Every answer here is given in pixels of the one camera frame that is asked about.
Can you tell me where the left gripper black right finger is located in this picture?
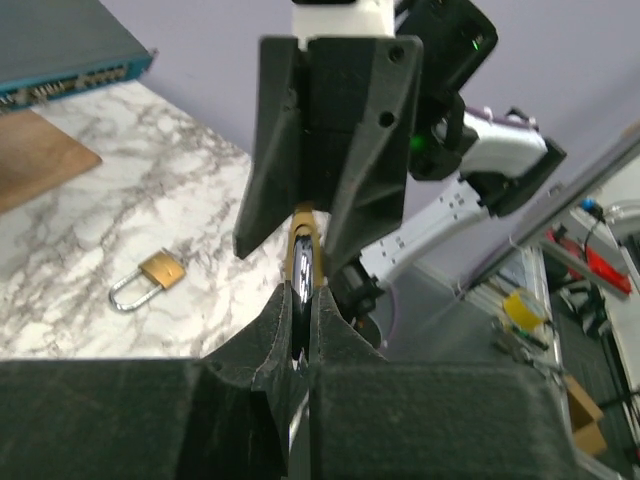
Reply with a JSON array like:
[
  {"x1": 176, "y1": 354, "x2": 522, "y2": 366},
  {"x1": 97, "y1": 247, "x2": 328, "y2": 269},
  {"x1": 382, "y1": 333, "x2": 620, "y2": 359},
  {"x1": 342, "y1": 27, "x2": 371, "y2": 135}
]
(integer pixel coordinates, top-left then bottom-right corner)
[{"x1": 310, "y1": 288, "x2": 579, "y2": 479}]

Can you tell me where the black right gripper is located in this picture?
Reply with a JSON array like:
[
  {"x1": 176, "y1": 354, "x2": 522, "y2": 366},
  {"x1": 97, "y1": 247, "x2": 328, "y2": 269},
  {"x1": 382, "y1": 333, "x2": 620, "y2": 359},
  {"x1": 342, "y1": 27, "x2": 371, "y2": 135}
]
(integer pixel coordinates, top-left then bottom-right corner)
[{"x1": 234, "y1": 36, "x2": 423, "y2": 275}]

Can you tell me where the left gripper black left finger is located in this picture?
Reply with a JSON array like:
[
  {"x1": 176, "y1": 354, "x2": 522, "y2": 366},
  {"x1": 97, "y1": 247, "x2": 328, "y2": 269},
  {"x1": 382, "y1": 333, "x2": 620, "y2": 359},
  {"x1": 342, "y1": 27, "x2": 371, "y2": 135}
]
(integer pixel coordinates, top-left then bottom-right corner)
[{"x1": 1, "y1": 284, "x2": 292, "y2": 479}]

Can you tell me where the small brass padlock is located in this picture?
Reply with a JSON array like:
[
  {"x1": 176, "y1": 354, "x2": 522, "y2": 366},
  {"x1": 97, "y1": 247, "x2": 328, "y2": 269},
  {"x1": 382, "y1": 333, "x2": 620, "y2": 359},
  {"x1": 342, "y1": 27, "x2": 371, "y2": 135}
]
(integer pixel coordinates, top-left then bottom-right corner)
[{"x1": 285, "y1": 203, "x2": 325, "y2": 368}]

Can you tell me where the brass long-shackle padlock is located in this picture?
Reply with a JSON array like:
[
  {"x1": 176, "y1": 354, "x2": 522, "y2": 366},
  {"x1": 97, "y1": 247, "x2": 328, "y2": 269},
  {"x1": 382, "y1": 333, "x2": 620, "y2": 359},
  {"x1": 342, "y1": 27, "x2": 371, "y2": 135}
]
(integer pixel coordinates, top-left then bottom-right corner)
[{"x1": 108, "y1": 249, "x2": 186, "y2": 313}]

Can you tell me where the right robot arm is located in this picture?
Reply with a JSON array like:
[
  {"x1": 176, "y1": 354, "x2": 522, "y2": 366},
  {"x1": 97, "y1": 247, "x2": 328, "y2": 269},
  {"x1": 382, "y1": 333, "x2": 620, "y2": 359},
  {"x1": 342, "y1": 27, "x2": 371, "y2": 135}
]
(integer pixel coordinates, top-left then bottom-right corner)
[{"x1": 234, "y1": 1, "x2": 565, "y2": 320}]

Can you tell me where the yellow tape roll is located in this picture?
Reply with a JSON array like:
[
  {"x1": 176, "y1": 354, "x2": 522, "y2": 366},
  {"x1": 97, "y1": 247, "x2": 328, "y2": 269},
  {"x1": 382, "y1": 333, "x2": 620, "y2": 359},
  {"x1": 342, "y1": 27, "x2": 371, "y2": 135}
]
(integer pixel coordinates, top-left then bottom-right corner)
[{"x1": 502, "y1": 289, "x2": 549, "y2": 332}]

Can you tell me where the cardboard box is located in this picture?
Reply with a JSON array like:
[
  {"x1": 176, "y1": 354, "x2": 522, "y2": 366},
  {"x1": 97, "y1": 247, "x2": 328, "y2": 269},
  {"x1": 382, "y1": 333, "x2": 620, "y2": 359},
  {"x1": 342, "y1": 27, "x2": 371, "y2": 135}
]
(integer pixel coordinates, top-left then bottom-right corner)
[{"x1": 564, "y1": 375, "x2": 607, "y2": 457}]

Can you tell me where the wooden board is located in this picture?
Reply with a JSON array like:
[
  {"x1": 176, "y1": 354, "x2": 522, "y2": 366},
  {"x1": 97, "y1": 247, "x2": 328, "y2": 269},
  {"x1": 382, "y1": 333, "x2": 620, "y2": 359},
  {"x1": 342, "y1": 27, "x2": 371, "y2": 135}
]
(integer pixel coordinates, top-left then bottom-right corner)
[{"x1": 1, "y1": 111, "x2": 102, "y2": 213}]

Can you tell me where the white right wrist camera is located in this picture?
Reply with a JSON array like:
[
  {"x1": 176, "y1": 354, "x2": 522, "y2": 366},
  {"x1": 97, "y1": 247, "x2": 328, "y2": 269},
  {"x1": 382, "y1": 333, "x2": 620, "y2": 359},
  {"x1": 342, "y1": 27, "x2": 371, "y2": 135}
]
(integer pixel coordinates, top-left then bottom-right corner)
[{"x1": 292, "y1": 0, "x2": 395, "y2": 40}]

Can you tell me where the grey network switch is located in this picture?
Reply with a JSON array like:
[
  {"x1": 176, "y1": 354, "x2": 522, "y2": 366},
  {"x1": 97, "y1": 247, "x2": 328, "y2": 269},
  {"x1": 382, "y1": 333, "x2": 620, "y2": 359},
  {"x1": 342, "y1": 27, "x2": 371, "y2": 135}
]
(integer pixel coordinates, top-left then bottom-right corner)
[{"x1": 1, "y1": 0, "x2": 157, "y2": 114}]

